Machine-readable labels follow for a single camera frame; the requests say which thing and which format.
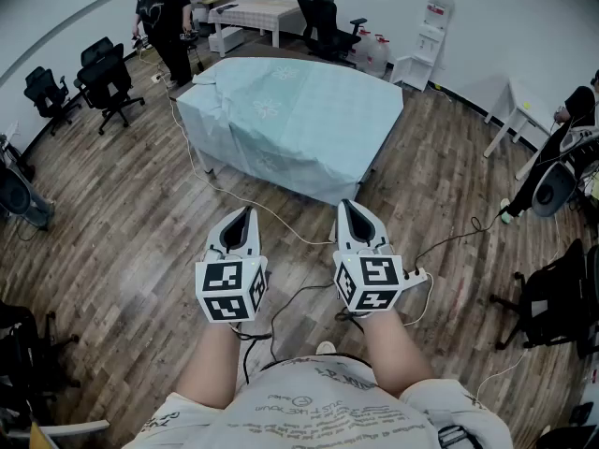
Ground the white water dispenser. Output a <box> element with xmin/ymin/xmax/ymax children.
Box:
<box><xmin>416</xmin><ymin>0</ymin><xmax>457</xmax><ymax>72</ymax></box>

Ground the grey pod device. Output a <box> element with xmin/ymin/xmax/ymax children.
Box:
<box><xmin>0</xmin><ymin>164</ymin><xmax>57</xmax><ymax>233</ymax></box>
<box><xmin>532</xmin><ymin>160</ymin><xmax>580</xmax><ymax>219</ymax></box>

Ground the clear water jug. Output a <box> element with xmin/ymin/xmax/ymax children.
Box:
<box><xmin>366</xmin><ymin>35</ymin><xmax>392</xmax><ymax>78</ymax></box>
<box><xmin>348</xmin><ymin>28</ymin><xmax>375</xmax><ymax>69</ymax></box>

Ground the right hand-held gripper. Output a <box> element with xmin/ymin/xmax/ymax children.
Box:
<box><xmin>332</xmin><ymin>198</ymin><xmax>406</xmax><ymax>317</ymax></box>

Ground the white low shelf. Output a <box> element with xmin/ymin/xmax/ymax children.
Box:
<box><xmin>388</xmin><ymin>53</ymin><xmax>434</xmax><ymax>93</ymax></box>

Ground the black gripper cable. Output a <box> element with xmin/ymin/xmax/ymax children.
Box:
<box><xmin>230</xmin><ymin>282</ymin><xmax>339</xmax><ymax>385</ymax></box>

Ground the person's white printed shirt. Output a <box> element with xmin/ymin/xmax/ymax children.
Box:
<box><xmin>122</xmin><ymin>355</ymin><xmax>516</xmax><ymax>449</ymax></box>

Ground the long white floor cable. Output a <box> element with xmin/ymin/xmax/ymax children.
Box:
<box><xmin>138</xmin><ymin>47</ymin><xmax>338</xmax><ymax>247</ymax></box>

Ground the small white side table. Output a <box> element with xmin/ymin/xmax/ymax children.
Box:
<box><xmin>483</xmin><ymin>79</ymin><xmax>565</xmax><ymax>181</ymax></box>

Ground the thin white cable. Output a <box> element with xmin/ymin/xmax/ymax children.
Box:
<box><xmin>474</xmin><ymin>347</ymin><xmax>531</xmax><ymax>400</ymax></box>

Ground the short white cable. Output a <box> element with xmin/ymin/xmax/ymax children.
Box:
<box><xmin>403</xmin><ymin>273</ymin><xmax>436</xmax><ymax>328</ymax></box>

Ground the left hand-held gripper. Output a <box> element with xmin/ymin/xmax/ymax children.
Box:
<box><xmin>195</xmin><ymin>206</ymin><xmax>269</xmax><ymax>326</ymax></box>

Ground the person's right forearm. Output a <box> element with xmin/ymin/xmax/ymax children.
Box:
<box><xmin>362</xmin><ymin>313</ymin><xmax>435</xmax><ymax>398</ymax></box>

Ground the white table with checkered cloth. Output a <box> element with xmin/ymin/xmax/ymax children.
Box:
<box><xmin>207</xmin><ymin>0</ymin><xmax>309</xmax><ymax>49</ymax></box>

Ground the white storage box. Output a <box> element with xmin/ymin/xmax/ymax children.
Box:
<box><xmin>207</xmin><ymin>25</ymin><xmax>246</xmax><ymax>57</ymax></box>

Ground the black office chair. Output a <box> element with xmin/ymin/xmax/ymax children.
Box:
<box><xmin>80</xmin><ymin>36</ymin><xmax>126</xmax><ymax>68</ymax></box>
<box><xmin>295</xmin><ymin>0</ymin><xmax>369</xmax><ymax>65</ymax></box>
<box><xmin>489</xmin><ymin>238</ymin><xmax>599</xmax><ymax>360</ymax></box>
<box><xmin>73</xmin><ymin>56</ymin><xmax>147</xmax><ymax>137</ymax></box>
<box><xmin>0</xmin><ymin>299</ymin><xmax>81</xmax><ymax>433</ymax></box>
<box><xmin>22</xmin><ymin>65</ymin><xmax>83</xmax><ymax>137</ymax></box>

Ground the black floor cable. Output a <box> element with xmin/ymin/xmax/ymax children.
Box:
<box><xmin>413</xmin><ymin>210</ymin><xmax>509</xmax><ymax>273</ymax></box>

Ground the white power strip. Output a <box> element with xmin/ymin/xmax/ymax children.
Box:
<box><xmin>401</xmin><ymin>266</ymin><xmax>430</xmax><ymax>295</ymax></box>

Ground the person's left forearm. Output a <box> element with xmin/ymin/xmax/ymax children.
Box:
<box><xmin>177</xmin><ymin>323</ymin><xmax>249</xmax><ymax>410</ymax></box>

